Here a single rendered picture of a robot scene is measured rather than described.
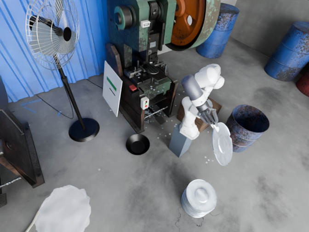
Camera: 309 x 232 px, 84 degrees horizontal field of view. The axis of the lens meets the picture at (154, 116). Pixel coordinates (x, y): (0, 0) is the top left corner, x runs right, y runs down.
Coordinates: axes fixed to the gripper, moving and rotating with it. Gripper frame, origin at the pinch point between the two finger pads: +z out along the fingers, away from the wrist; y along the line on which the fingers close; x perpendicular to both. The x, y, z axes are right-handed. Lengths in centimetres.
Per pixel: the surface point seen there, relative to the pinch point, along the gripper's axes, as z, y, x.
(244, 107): 66, -20, 108
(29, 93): -104, -242, 6
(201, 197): 71, -43, -14
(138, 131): 19, -127, 34
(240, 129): 68, -20, 70
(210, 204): 78, -37, -15
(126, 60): -61, -99, 66
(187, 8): -66, -25, 100
